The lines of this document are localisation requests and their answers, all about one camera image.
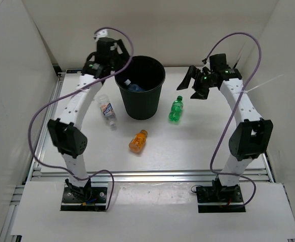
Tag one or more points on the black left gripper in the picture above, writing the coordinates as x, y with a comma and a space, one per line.
122, 49

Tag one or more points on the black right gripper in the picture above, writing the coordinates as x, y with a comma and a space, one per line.
200, 94

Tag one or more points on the green plastic bottle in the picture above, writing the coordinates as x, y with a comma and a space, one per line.
176, 110

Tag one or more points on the clear bottle with printed label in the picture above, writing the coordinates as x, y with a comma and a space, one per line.
107, 111

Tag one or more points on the orange plastic bottle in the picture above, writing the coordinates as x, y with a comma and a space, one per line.
137, 143

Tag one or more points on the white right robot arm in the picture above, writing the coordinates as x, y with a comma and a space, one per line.
251, 136

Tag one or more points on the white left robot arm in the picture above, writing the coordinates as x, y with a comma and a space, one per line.
65, 131

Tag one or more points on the black waste bin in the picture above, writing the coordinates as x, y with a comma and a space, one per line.
140, 86

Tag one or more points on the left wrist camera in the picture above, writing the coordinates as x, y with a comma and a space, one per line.
100, 34

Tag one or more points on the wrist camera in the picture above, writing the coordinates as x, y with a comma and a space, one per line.
215, 63
100, 34

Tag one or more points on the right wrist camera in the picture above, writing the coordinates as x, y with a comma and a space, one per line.
215, 63

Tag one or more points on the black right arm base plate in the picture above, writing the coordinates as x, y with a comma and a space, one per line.
212, 200

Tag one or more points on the aluminium table frame rail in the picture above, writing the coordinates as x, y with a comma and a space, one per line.
152, 200

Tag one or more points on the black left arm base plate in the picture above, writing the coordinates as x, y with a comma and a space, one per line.
94, 201

